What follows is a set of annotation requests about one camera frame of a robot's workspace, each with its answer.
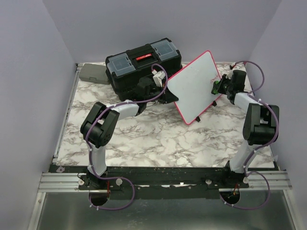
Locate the green black whiteboard eraser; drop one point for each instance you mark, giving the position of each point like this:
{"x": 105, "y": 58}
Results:
{"x": 215, "y": 86}

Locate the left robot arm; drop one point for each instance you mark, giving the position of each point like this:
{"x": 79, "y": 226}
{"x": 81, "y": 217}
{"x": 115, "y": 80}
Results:
{"x": 99, "y": 125}

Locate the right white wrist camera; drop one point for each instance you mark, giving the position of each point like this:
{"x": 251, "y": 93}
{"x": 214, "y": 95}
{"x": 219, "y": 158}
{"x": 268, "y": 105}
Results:
{"x": 230, "y": 74}

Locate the black plastic toolbox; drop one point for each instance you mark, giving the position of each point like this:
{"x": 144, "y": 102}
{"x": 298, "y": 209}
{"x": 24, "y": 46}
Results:
{"x": 125, "y": 69}

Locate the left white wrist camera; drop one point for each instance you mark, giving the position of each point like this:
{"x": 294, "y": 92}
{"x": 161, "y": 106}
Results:
{"x": 158, "y": 77}

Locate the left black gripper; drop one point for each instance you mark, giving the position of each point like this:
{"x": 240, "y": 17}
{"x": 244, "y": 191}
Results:
{"x": 167, "y": 97}

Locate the aluminium frame rail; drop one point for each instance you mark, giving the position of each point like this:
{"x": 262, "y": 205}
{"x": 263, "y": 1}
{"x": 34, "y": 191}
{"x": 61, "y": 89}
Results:
{"x": 55, "y": 182}

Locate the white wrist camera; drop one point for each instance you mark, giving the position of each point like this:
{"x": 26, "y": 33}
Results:
{"x": 230, "y": 74}
{"x": 158, "y": 77}

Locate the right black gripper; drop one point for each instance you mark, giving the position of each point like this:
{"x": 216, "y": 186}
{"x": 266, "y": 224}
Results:
{"x": 223, "y": 79}

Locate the pink framed whiteboard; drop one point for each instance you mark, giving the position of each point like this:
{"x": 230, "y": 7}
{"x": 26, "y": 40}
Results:
{"x": 193, "y": 85}

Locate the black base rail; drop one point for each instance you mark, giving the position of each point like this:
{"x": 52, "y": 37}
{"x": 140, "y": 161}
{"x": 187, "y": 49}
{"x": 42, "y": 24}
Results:
{"x": 123, "y": 183}

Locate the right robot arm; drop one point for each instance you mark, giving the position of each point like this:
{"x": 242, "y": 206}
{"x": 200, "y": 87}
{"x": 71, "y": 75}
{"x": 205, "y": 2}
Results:
{"x": 261, "y": 125}

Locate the grey plastic case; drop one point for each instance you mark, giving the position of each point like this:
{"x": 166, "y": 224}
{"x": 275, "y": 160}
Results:
{"x": 94, "y": 73}

